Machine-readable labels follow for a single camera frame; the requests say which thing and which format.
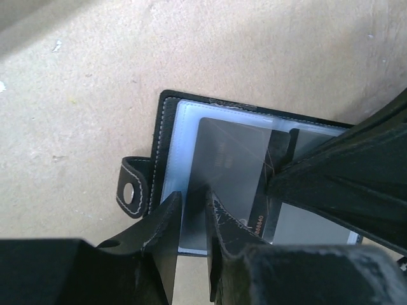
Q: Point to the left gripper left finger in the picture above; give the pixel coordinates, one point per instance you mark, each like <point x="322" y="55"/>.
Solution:
<point x="136" y="266"/>

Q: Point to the black leather card holder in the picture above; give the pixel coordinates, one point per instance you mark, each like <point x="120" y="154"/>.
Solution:
<point x="145" y="182"/>

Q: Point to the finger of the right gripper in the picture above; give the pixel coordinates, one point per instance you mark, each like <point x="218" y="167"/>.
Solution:
<point x="357" y="180"/>

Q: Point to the dark grey card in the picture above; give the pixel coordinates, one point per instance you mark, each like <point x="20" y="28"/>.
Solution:
<point x="235" y="161"/>

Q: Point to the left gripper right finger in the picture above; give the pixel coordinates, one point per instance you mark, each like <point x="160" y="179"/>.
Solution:
<point x="244" y="269"/>

